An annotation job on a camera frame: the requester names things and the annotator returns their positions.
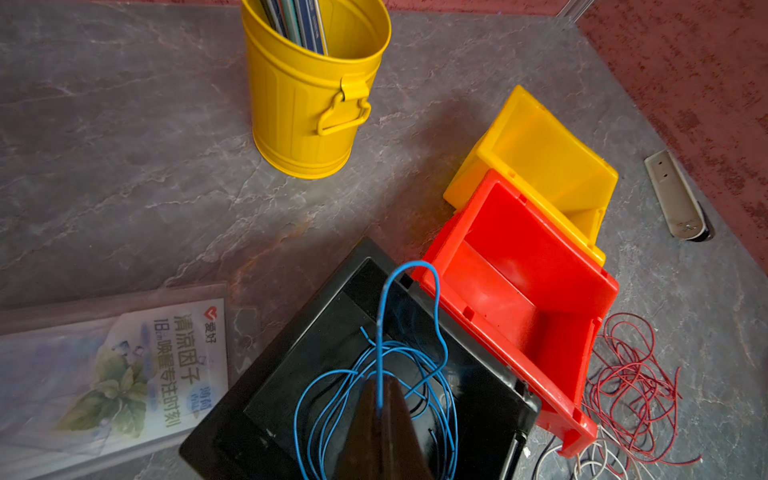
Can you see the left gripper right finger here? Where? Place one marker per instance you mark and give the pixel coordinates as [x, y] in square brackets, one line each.
[401, 455]

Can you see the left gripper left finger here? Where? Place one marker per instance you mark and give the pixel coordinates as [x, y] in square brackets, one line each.
[361, 454]

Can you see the black plastic bin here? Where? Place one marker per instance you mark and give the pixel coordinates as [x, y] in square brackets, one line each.
[288, 415]

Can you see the red plastic bin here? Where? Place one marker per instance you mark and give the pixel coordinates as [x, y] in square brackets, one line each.
[533, 299]

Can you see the clear plastic bag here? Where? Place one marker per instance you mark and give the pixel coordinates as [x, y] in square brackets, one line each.
[89, 384]

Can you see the yellow plastic bin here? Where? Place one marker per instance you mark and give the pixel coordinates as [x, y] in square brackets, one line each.
[566, 180]

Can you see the yellow metal cup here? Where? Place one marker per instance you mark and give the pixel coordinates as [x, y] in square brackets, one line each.
[306, 107]

